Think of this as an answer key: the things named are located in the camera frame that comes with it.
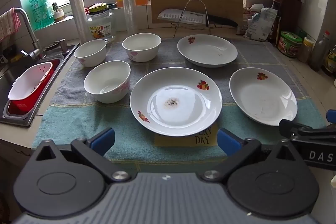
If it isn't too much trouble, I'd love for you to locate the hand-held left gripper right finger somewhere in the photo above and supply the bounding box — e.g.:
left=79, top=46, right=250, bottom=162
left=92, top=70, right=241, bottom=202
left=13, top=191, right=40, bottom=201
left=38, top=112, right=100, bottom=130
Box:
left=201, top=128, right=302, bottom=184

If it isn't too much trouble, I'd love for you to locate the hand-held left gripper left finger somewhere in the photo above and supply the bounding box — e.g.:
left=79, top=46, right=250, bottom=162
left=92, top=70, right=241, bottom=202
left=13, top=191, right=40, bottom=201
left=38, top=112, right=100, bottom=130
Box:
left=31, top=127, right=132, bottom=184

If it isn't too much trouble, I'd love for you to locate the white fruit-print plate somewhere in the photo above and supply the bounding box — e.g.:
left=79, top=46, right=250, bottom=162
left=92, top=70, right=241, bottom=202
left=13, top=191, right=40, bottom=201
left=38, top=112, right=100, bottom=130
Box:
left=229, top=68, right=298, bottom=126
left=177, top=34, right=238, bottom=68
left=130, top=68, right=223, bottom=136

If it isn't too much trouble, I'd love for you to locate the white bowl with pink flowers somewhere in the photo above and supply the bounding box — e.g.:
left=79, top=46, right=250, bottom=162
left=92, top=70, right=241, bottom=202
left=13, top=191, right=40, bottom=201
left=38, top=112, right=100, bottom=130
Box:
left=83, top=60, right=131, bottom=104
left=122, top=33, right=162, bottom=62
left=74, top=39, right=107, bottom=67

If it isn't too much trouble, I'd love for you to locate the grey and teal checked towel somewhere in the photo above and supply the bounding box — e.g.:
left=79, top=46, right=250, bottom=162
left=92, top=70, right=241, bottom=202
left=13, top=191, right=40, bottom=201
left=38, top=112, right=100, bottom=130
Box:
left=31, top=38, right=327, bottom=164

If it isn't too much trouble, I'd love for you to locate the yellow-labelled bottle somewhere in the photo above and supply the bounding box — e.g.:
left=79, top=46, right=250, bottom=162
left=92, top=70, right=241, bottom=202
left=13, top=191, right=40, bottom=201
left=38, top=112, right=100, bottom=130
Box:
left=322, top=42, right=336, bottom=77

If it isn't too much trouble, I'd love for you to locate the grey bottle with red cap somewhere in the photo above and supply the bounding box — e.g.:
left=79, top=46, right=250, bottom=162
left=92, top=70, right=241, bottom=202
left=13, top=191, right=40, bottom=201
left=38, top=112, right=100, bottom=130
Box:
left=309, top=30, right=330, bottom=72

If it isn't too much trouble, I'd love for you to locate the small yellow-lidded spice jar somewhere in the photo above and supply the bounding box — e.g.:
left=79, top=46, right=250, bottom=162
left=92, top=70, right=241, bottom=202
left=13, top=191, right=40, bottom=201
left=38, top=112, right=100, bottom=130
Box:
left=298, top=37, right=315, bottom=63

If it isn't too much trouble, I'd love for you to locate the green tin can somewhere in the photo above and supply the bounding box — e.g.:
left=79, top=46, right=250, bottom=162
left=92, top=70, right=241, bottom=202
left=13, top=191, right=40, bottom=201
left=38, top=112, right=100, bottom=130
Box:
left=277, top=30, right=303, bottom=58

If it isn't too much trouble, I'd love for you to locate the red plastic basin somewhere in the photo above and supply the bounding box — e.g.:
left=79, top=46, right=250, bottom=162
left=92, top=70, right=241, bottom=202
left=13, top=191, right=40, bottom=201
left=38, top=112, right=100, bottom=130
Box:
left=7, top=59, right=55, bottom=113

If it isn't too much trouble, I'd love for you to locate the red and white drain basket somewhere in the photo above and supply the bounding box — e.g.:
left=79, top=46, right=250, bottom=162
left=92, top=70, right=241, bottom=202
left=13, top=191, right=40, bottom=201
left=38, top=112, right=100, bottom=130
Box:
left=0, top=42, right=80, bottom=128

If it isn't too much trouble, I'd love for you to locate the white plastic colander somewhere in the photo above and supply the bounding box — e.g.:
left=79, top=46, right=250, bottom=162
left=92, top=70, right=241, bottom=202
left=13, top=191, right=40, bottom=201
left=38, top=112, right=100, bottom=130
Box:
left=8, top=62, right=53, bottom=102

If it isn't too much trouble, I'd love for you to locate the steel sink knob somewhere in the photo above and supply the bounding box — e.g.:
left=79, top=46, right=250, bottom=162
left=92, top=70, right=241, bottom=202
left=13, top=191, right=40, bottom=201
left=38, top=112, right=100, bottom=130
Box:
left=58, top=39, right=71, bottom=55

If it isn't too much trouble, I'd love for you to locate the white seasoning packet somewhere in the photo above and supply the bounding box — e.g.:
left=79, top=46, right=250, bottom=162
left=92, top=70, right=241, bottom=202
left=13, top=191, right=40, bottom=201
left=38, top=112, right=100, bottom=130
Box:
left=244, top=7, right=278, bottom=41

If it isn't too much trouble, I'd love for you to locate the dark wooden knife block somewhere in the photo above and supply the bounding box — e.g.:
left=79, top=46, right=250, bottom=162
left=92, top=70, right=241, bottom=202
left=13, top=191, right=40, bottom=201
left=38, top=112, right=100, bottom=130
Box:
left=279, top=0, right=303, bottom=35

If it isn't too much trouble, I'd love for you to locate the glass jar with green lid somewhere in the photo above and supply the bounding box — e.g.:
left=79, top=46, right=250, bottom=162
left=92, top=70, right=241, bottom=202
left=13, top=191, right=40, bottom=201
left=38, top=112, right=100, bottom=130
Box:
left=87, top=3, right=116, bottom=43

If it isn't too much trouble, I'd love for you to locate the crumpled white bag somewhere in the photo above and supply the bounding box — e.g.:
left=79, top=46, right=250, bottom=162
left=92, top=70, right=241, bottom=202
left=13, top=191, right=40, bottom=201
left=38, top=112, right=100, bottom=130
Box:
left=243, top=4, right=265, bottom=14

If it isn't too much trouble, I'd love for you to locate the small potted plant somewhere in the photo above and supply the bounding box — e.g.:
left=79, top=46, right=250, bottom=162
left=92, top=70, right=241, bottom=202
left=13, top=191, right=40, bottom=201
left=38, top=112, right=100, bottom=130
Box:
left=52, top=2, right=65, bottom=22

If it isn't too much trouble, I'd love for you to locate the steel faucet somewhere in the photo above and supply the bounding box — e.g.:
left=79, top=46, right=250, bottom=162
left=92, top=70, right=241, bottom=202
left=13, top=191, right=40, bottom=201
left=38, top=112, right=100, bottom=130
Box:
left=14, top=7, right=44, bottom=59

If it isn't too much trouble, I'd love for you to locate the pink cloth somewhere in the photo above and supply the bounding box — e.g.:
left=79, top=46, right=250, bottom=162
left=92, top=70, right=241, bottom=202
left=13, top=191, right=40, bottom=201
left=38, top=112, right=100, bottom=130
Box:
left=0, top=7, right=21, bottom=42

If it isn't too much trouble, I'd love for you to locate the green dish soap bottle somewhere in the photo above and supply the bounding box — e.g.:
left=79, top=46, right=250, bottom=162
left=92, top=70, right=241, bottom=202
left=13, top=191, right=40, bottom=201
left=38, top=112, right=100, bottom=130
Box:
left=28, top=0, right=46, bottom=28

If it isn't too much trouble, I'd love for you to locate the metal wire rack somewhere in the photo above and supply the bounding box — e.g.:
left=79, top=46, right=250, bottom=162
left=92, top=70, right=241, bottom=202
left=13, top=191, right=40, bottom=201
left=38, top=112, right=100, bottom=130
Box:
left=173, top=0, right=213, bottom=38

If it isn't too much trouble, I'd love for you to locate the black-handled kitchen knife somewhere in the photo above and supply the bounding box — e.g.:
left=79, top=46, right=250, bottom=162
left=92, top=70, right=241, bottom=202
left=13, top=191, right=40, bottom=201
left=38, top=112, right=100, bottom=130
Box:
left=157, top=9, right=238, bottom=28

